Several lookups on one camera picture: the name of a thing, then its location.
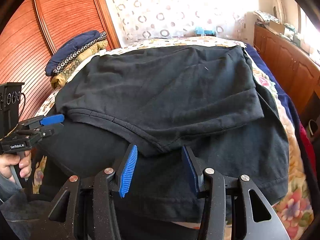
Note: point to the wooden louvered wardrobe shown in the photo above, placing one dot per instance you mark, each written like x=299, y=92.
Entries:
x=36, y=30

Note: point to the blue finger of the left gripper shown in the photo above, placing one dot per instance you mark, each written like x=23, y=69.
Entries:
x=53, y=119

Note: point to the blue toy on bed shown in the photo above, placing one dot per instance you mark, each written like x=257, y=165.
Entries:
x=201, y=32

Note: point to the wooden sideboard cabinet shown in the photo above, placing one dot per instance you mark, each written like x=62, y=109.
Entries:
x=295, y=72

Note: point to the window with wooden frame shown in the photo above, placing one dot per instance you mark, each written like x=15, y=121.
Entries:
x=309, y=36

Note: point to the orange floral bed sheet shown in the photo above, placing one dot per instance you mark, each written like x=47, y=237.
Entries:
x=208, y=41

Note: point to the white patterned wall curtain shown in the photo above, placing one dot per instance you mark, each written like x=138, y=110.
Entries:
x=137, y=20

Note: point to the pink floral quilt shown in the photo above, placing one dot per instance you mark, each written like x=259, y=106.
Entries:
x=297, y=210

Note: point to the clutter on sideboard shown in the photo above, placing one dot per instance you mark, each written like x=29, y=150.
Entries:
x=282, y=32

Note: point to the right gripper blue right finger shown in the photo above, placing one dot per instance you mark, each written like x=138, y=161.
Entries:
x=193, y=170

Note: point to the stack of folded clothes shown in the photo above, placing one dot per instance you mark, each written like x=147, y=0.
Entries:
x=65, y=61

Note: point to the black t-shirt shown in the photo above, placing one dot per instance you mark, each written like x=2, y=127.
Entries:
x=162, y=99

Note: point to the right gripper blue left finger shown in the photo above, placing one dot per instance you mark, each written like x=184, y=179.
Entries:
x=126, y=169

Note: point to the grey sleeve forearm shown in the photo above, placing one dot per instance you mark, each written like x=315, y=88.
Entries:
x=21, y=214

